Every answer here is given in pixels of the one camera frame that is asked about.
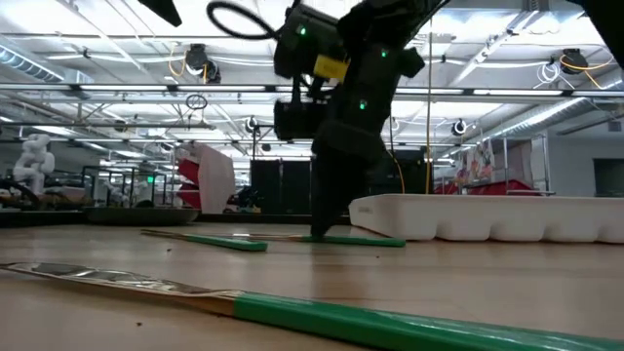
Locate metal shelf rack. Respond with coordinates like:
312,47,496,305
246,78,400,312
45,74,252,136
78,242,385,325
452,135,555,197

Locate pink panel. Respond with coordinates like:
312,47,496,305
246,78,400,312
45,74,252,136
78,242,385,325
193,142,237,215

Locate black table edge rail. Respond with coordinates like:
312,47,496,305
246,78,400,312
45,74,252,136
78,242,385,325
0,209,352,228

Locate black cabinet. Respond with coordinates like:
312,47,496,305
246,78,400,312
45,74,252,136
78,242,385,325
370,148,434,196

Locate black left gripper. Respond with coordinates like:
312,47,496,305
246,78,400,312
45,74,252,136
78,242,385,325
310,46,426,240

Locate black frame rack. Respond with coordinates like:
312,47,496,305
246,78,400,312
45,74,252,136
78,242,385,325
81,165,170,209

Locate silver air duct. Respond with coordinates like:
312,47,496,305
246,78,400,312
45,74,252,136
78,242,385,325
0,46,67,84
480,96,624,142

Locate gold knife green handle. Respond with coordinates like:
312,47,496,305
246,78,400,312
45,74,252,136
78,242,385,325
0,261,624,351
228,233,407,249
140,228,269,253

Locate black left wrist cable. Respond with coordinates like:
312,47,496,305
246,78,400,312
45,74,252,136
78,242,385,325
207,0,282,41

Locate dark machine with green parts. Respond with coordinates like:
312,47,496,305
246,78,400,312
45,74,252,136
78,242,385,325
223,186,264,215

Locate colourful posters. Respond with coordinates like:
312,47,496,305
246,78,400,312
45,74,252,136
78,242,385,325
455,139,495,182

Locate black monitor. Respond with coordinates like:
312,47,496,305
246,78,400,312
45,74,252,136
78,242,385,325
593,158,624,199

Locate overhead light bar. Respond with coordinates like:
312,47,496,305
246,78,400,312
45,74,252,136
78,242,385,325
0,83,624,98

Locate white cutlery organizer tray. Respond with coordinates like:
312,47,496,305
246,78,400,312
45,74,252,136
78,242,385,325
348,193,624,244

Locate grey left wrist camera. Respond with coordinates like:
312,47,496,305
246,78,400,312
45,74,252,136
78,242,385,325
272,99,329,142

